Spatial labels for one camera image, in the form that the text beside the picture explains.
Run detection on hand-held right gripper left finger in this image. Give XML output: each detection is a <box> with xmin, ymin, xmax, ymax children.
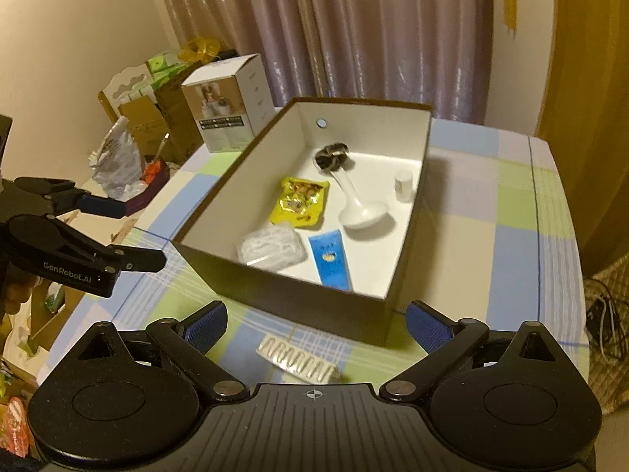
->
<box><xmin>74</xmin><ymin>300</ymin><xmax>249</xmax><ymax>399</ymax></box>

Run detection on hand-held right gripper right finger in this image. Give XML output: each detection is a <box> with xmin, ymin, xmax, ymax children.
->
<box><xmin>382</xmin><ymin>300</ymin><xmax>567</xmax><ymax>402</ymax></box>

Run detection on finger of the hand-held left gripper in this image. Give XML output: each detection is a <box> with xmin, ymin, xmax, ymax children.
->
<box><xmin>7</xmin><ymin>215</ymin><xmax>166</xmax><ymax>273</ymax></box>
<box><xmin>14</xmin><ymin>178</ymin><xmax>131</xmax><ymax>218</ymax></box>

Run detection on brown cardboard box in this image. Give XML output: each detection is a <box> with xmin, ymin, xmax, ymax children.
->
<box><xmin>172</xmin><ymin>97</ymin><xmax>434</xmax><ymax>348</ymax></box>

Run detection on white blister pack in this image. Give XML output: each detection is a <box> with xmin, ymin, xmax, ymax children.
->
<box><xmin>256</xmin><ymin>338</ymin><xmax>343</xmax><ymax>384</ymax></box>

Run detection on clear bag of floss picks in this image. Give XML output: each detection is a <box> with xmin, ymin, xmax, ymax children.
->
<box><xmin>236</xmin><ymin>225</ymin><xmax>306</xmax><ymax>271</ymax></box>

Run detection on blue cream tube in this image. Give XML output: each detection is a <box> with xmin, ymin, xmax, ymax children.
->
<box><xmin>308</xmin><ymin>230</ymin><xmax>355</xmax><ymax>292</ymax></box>

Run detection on white rice spoon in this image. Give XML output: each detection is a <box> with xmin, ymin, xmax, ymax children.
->
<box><xmin>331</xmin><ymin>167</ymin><xmax>392</xmax><ymax>230</ymax></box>

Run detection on small white bottle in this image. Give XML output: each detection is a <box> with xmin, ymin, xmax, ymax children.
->
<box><xmin>394</xmin><ymin>170</ymin><xmax>415</xmax><ymax>203</ymax></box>

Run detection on yellow snack packet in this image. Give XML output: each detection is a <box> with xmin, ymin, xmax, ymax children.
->
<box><xmin>269</xmin><ymin>178</ymin><xmax>330</xmax><ymax>230</ymax></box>

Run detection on brown hair scrunchie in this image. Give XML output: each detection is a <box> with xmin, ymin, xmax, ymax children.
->
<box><xmin>314</xmin><ymin>142</ymin><xmax>353</xmax><ymax>174</ymax></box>

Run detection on person's left hand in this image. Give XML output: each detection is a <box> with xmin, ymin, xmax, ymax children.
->
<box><xmin>0</xmin><ymin>275</ymin><xmax>39</xmax><ymax>316</ymax></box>

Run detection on white printed plastic bag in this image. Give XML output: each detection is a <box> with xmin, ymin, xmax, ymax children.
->
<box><xmin>91</xmin><ymin>117</ymin><xmax>149</xmax><ymax>200</ymax></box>

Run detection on dark red wooden tray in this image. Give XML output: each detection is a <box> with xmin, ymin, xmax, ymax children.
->
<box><xmin>122</xmin><ymin>160</ymin><xmax>171</xmax><ymax>215</ymax></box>

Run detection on open cardboard box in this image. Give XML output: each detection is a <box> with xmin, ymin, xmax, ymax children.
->
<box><xmin>28</xmin><ymin>280</ymin><xmax>90</xmax><ymax>351</ymax></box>

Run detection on small cardboard box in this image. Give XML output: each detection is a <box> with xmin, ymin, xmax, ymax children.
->
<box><xmin>118</xmin><ymin>96</ymin><xmax>168</xmax><ymax>159</ymax></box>

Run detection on tall cardboard box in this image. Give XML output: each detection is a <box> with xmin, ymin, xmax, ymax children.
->
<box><xmin>156</xmin><ymin>71</ymin><xmax>208</xmax><ymax>163</ymax></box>

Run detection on white carved chair back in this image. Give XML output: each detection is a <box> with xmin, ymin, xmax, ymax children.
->
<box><xmin>105</xmin><ymin>64</ymin><xmax>153</xmax><ymax>109</ymax></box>

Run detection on green tissue packs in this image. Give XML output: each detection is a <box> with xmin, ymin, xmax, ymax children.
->
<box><xmin>146</xmin><ymin>52</ymin><xmax>190</xmax><ymax>90</ymax></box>

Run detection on white product box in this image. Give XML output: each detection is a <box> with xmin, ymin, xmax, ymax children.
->
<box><xmin>181</xmin><ymin>53</ymin><xmax>276</xmax><ymax>153</ymax></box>

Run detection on yellow plastic bag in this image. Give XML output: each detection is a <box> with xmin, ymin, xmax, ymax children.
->
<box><xmin>179</xmin><ymin>35</ymin><xmax>220</xmax><ymax>65</ymax></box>

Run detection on wooden door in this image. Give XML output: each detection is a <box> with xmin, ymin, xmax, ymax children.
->
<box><xmin>535</xmin><ymin>0</ymin><xmax>629</xmax><ymax>269</ymax></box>

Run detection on purple curtain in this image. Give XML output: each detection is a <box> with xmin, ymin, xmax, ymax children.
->
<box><xmin>152</xmin><ymin>0</ymin><xmax>493</xmax><ymax>127</ymax></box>

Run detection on black cables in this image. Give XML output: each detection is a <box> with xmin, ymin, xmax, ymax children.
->
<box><xmin>584</xmin><ymin>278</ymin><xmax>623</xmax><ymax>358</ymax></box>

